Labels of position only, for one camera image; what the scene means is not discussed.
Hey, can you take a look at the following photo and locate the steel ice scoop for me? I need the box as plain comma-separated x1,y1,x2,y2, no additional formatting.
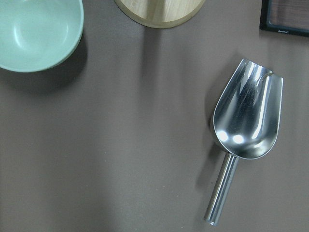
204,58,283,226

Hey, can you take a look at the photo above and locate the wire glass holder tray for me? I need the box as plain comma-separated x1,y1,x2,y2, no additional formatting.
259,0,309,37

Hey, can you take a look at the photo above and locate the wooden glass stand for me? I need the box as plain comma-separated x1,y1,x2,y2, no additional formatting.
115,0,205,29

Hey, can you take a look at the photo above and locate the light green bowl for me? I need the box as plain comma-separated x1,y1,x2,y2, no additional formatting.
0,0,84,73

